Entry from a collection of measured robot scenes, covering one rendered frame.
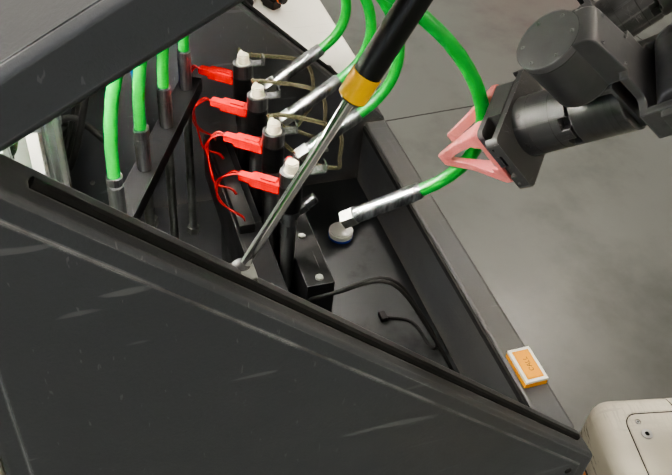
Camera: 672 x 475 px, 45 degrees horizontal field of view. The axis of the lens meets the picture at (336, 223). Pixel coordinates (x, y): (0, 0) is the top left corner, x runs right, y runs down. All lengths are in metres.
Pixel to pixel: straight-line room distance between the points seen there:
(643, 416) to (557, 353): 0.48
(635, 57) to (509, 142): 0.13
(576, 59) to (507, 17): 3.17
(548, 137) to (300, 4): 0.94
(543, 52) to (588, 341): 1.79
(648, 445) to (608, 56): 1.32
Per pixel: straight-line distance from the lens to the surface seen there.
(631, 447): 1.88
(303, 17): 1.58
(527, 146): 0.77
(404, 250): 1.27
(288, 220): 0.99
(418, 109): 3.11
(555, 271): 2.58
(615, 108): 0.72
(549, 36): 0.69
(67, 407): 0.61
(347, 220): 0.88
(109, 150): 0.88
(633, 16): 0.98
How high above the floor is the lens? 1.73
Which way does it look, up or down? 42 degrees down
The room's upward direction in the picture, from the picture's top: 6 degrees clockwise
